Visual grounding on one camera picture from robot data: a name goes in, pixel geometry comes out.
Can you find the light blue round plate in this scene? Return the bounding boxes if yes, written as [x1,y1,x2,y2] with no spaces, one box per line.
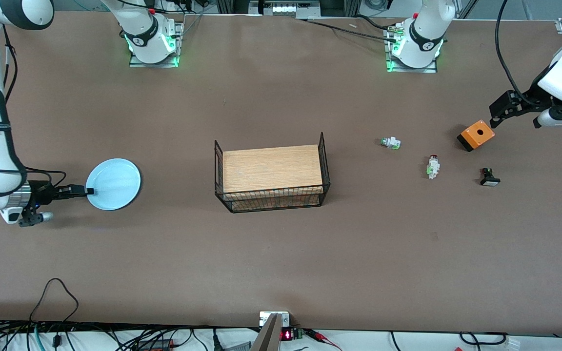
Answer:
[85,158,141,211]

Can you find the black white-capped push button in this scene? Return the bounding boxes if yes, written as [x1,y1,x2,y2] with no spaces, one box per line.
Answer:
[480,168,501,187]

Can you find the black power adapter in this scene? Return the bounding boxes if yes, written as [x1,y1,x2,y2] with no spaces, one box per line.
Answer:
[135,339,174,351]

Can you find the red clip test lead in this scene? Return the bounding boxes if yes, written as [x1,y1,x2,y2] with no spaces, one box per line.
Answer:
[305,329,342,351]

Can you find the orange button enclosure box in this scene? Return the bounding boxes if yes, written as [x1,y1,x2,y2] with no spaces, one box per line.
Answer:
[457,119,496,152]

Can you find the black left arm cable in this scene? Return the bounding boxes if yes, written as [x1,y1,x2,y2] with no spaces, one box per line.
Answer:
[495,0,525,98]

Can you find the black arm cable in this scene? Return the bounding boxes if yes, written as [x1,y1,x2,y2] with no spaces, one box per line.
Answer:
[495,0,525,98]
[2,24,68,188]

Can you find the thin black looped cable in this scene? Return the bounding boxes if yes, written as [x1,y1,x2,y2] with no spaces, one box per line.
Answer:
[30,278,79,323]

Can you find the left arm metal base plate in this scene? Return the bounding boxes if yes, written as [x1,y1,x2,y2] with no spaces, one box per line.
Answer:
[384,22,439,74]

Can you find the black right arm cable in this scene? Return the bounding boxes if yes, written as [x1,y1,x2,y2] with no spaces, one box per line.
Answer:
[2,24,68,188]

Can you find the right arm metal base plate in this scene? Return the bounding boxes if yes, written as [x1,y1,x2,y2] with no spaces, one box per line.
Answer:
[129,19,185,68]

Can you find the black cable across table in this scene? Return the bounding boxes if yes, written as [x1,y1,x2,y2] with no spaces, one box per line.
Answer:
[301,18,399,42]

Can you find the black wire basket wooden board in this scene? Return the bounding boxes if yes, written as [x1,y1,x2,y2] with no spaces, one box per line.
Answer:
[214,132,331,214]

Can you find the white mounting bracket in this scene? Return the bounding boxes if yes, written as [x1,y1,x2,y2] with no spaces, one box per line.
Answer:
[260,311,290,327]

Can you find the metal frame with lights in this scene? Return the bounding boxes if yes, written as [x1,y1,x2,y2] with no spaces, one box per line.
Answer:
[249,0,321,19]

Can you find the grey camera post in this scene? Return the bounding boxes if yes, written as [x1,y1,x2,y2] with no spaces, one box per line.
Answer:
[251,313,282,351]

